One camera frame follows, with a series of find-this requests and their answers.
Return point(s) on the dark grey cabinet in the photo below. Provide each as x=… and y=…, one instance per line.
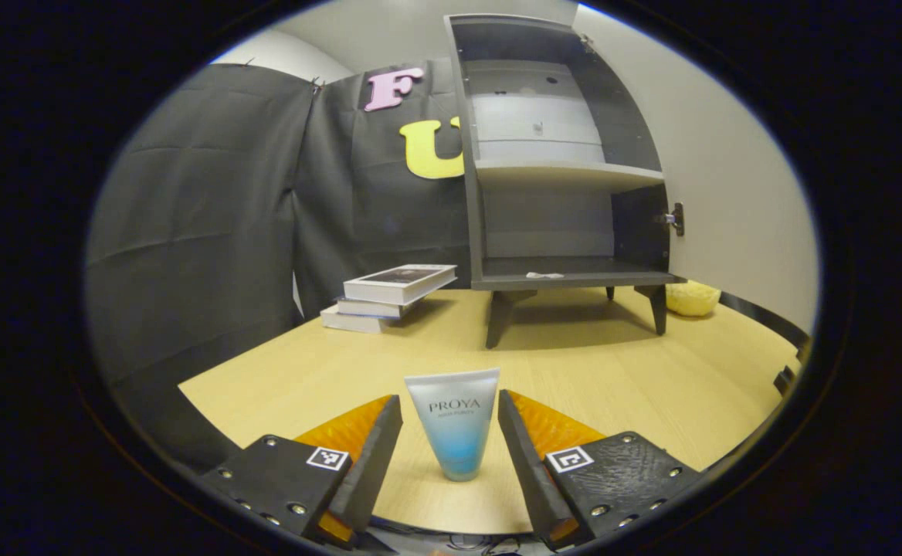
x=559, y=266

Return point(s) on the blue covered book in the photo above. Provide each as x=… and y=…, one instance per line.
x=366, y=308

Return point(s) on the yellow fluffy sponge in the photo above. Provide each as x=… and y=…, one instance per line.
x=694, y=300

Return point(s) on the book with portrait cover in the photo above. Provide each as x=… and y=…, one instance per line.
x=397, y=282

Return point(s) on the metal door hinge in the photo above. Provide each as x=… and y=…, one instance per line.
x=588, y=42
x=675, y=220

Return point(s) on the white covered book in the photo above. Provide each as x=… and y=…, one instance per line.
x=350, y=320

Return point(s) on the black backdrop cloth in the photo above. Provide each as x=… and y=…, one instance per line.
x=204, y=232

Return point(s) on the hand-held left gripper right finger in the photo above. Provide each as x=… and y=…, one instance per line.
x=532, y=471

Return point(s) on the white and blue bottle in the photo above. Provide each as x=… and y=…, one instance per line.
x=455, y=432

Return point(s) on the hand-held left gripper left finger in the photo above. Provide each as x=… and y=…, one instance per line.
x=370, y=471

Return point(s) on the light grey cabinet door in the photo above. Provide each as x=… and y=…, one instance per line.
x=729, y=193

